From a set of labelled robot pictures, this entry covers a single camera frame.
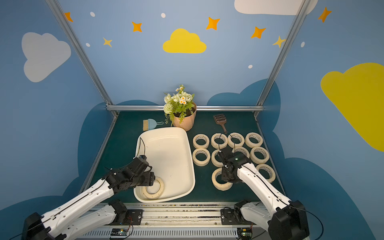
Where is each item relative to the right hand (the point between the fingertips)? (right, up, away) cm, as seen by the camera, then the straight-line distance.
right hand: (231, 175), depth 81 cm
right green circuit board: (+4, -26, -8) cm, 28 cm away
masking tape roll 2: (-16, +17, +23) cm, 33 cm away
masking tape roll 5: (+23, +17, +26) cm, 38 cm away
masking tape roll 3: (-3, +17, +25) cm, 30 cm away
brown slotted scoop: (+1, +33, +34) cm, 47 cm away
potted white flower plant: (-29, +38, +7) cm, 48 cm away
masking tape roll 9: (-8, -3, -3) cm, 9 cm away
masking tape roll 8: (+23, +8, +17) cm, 30 cm away
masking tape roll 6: (-16, +4, +10) cm, 20 cm away
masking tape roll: (-41, -10, -3) cm, 42 cm away
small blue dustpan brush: (-55, +29, +34) cm, 71 cm away
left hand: (-45, 0, -1) cm, 45 cm away
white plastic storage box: (-38, +10, +17) cm, 43 cm away
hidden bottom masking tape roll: (+11, +12, +17) cm, 23 cm away
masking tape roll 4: (+11, +21, +26) cm, 35 cm away
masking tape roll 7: (-7, +5, +10) cm, 13 cm away
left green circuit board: (-57, -24, -9) cm, 63 cm away
